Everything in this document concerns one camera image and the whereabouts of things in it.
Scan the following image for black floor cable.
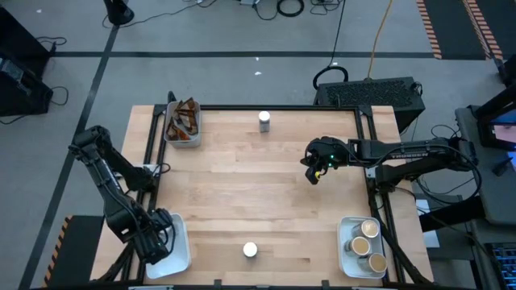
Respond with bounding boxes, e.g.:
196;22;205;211
35;35;68;54
102;0;202;29

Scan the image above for backlit keyboard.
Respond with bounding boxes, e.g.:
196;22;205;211
485;241;516;290

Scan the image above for small black desk device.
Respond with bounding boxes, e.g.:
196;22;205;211
493;156;515;177

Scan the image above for black mesh computer case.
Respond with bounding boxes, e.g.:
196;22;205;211
313;76;427;134

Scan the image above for black hanging cable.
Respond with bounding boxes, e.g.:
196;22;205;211
312;0;350;92

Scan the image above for bagel sesame seasoning jar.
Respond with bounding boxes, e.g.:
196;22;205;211
258;110;272;133
242;241;259;259

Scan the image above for black aluminium table frame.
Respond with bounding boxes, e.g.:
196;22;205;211
98;90;432;290

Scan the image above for white cup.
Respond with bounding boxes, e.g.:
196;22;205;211
344;236;372;258
351;219;381;241

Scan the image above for black stand base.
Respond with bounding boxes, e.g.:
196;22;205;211
102;0;135;27

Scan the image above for black mat orange striped edge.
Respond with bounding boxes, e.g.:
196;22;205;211
42;214;105;289
416;0;505;61

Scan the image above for desk monitor black frame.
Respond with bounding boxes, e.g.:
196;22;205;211
475;84;516;152

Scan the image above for black desk cables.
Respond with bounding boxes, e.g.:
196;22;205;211
426;122;464;140

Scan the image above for gray desk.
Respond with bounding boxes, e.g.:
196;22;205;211
454;105;516;226

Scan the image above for yellow hanging cable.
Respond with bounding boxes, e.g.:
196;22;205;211
366;0;394;80

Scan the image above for black equipment case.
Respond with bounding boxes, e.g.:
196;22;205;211
0;6;52;76
0;58;55;118

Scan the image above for light gray plastic bin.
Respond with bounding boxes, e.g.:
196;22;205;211
162;100;202;149

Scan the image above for white plastic bin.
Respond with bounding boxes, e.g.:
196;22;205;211
144;212;193;280
336;215;389;280

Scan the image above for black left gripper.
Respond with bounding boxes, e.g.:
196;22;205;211
139;208;177;265

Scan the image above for coiled black cable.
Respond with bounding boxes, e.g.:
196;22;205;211
276;0;306;18

